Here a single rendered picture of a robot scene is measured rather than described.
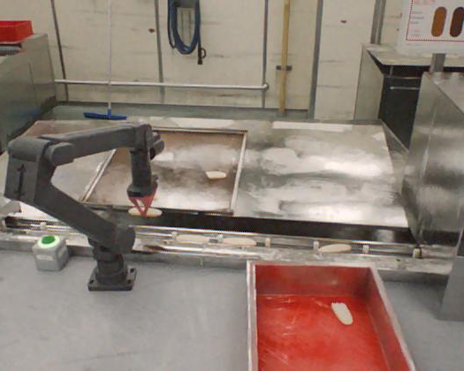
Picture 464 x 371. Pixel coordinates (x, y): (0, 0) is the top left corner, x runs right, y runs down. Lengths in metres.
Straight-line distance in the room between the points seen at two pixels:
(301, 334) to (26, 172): 0.71
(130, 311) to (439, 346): 0.74
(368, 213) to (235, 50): 3.66
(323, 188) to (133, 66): 3.91
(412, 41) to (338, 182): 0.63
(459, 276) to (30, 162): 0.97
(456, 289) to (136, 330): 0.76
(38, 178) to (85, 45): 4.48
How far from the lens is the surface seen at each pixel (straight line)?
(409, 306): 1.32
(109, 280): 1.30
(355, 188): 1.62
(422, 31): 1.95
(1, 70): 4.11
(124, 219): 1.61
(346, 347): 1.17
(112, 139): 1.17
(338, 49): 4.66
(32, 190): 0.97
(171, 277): 1.33
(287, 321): 1.20
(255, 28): 4.93
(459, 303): 1.28
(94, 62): 5.41
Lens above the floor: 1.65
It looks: 27 degrees down
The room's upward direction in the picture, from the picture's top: straight up
